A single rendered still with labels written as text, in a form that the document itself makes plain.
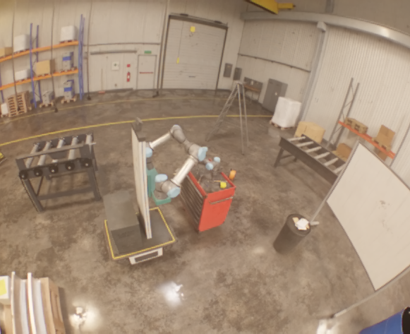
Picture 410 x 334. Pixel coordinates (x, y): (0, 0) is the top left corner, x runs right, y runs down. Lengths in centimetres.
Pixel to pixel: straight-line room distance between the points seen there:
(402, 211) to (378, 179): 58
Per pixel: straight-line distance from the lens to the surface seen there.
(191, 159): 168
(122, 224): 208
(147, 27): 1194
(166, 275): 266
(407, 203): 268
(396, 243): 278
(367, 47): 975
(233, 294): 269
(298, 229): 286
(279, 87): 1082
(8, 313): 300
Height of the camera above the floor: 248
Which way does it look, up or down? 34 degrees down
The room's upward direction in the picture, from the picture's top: 10 degrees clockwise
